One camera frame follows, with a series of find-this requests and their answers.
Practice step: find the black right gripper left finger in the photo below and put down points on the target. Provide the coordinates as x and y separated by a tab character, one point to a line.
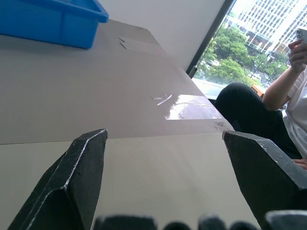
72	182

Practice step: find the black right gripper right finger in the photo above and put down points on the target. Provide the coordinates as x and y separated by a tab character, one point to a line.
259	172

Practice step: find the bystander hand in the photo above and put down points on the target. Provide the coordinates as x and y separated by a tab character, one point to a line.
298	56

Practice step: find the bystander in white shirt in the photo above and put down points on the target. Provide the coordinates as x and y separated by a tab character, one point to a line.
268	119

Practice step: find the white smartphone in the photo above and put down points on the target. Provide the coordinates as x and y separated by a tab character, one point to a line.
302	35

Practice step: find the blue plastic bin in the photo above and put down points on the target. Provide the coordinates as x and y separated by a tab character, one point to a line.
48	21

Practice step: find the black window frame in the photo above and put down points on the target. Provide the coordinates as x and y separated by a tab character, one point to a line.
208	36

